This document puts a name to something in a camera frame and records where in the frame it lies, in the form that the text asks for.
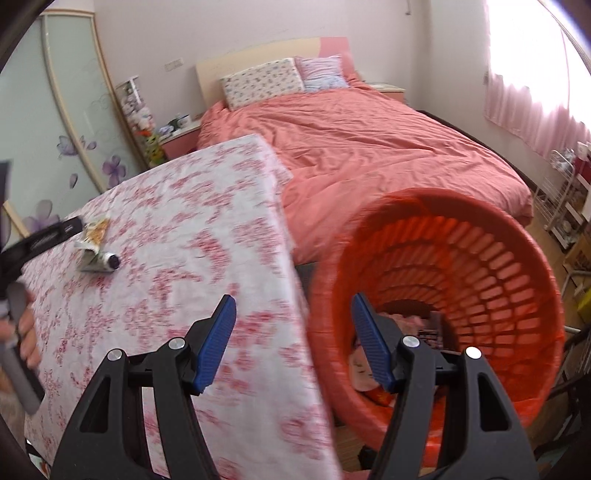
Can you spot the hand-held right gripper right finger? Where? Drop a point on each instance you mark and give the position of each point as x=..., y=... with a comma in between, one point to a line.
x=371, y=341

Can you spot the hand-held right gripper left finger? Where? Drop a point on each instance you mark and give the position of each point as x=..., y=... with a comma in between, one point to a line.
x=214, y=341

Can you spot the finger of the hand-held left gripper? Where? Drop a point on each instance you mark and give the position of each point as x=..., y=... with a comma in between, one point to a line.
x=51, y=235

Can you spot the squeezed toothpaste tube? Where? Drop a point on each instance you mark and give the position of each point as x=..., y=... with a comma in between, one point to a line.
x=99, y=263

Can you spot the red plastic basket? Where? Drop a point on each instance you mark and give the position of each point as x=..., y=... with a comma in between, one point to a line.
x=508, y=277

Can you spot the person's left hand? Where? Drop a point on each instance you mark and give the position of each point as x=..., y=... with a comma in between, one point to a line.
x=31, y=337

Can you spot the red floral tablecloth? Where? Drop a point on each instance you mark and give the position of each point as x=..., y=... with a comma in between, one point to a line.
x=184, y=230

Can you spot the glass sliding door wardrobe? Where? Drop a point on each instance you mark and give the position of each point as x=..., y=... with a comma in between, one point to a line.
x=46, y=115

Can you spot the clear column of plush toys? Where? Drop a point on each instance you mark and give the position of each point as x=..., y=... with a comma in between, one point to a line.
x=138, y=115

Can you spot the pink white nightstand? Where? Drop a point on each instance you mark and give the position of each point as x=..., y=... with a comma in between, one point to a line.
x=180, y=143

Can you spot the white mug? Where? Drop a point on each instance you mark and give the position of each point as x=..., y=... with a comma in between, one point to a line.
x=182, y=122

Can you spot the pink duvet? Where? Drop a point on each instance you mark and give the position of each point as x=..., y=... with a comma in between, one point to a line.
x=392, y=147

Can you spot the dark chair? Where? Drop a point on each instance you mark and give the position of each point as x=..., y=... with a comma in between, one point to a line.
x=577, y=392

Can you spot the beige nightstand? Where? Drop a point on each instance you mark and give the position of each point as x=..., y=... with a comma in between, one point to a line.
x=392, y=96

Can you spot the beige pink headboard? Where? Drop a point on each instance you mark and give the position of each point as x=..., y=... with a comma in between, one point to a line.
x=240, y=62

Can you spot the white floral pillow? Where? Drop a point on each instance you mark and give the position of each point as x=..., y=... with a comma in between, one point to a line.
x=258, y=83

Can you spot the pink striped pillow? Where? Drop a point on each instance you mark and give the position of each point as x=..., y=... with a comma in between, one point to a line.
x=321, y=74

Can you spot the pink curtain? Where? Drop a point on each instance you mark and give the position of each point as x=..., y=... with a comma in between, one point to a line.
x=531, y=92

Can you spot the white wall socket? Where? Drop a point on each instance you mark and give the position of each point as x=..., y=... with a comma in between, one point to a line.
x=174, y=64

